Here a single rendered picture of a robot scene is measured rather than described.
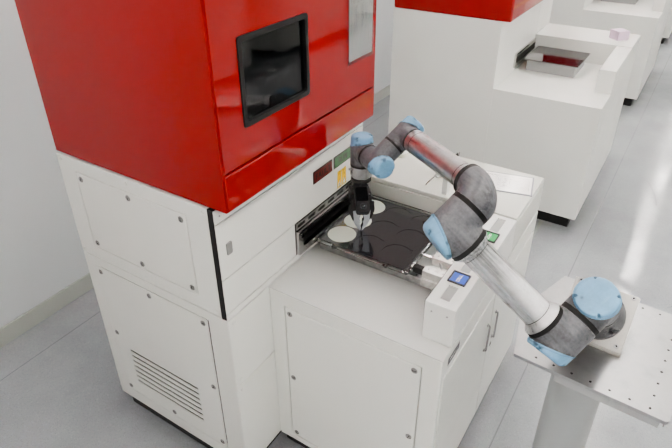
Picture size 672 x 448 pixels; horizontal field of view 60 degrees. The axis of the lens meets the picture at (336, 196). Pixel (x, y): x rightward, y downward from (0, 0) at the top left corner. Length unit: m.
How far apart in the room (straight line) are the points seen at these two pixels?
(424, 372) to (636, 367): 0.59
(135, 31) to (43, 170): 1.63
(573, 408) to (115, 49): 1.70
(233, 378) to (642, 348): 1.26
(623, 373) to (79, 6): 1.77
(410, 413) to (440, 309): 0.41
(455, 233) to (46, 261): 2.27
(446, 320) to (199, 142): 0.84
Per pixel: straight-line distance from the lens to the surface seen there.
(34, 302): 3.33
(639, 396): 1.81
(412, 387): 1.86
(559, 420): 2.12
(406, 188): 2.23
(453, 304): 1.70
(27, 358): 3.21
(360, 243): 2.01
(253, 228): 1.79
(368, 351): 1.86
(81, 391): 2.95
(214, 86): 1.43
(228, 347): 1.94
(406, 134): 1.81
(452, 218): 1.53
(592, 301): 1.67
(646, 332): 2.01
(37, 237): 3.19
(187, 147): 1.58
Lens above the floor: 2.06
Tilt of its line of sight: 31 degrees down
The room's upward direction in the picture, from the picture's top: straight up
